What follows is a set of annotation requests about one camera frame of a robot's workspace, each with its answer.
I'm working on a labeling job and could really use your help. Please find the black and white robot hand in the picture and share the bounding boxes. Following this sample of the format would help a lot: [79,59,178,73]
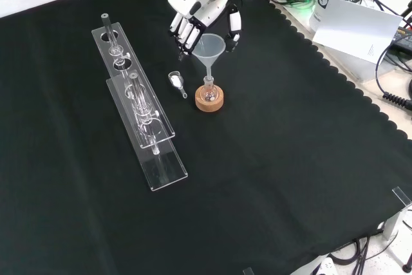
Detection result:
[167,0,243,60]

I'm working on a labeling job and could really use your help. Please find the clear plastic funnel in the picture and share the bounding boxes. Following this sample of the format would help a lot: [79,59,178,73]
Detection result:
[192,33,227,83]

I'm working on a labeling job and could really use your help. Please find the glass weighing funnel with powder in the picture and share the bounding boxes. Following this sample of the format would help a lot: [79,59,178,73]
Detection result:
[167,70,188,99]

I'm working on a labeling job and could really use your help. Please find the small glass round-bottom flask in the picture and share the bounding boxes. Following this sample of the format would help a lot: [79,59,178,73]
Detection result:
[200,75,220,102]

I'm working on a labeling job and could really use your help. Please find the clear acrylic funnel stand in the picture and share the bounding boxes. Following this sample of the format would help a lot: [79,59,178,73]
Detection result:
[91,13,189,192]

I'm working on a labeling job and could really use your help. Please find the pale board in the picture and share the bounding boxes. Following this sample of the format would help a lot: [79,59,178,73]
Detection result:
[312,0,404,65]

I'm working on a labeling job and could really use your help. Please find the black cloth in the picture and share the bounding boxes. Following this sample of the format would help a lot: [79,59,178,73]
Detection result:
[0,0,412,275]

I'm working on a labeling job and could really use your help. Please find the black power adapter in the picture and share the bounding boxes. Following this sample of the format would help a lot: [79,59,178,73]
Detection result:
[391,26,412,51]

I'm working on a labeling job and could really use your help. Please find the white power strip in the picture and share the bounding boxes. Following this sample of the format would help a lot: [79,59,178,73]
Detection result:
[314,257,335,275]

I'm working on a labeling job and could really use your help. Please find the cork ring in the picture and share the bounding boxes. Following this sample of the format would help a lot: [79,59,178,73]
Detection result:
[194,84,225,113]

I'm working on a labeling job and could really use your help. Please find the black coiled cable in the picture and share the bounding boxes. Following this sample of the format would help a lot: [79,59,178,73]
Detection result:
[375,46,412,110]

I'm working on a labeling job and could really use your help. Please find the clear bracket with metal clamp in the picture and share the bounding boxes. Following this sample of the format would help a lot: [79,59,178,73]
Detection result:
[382,186,412,240]

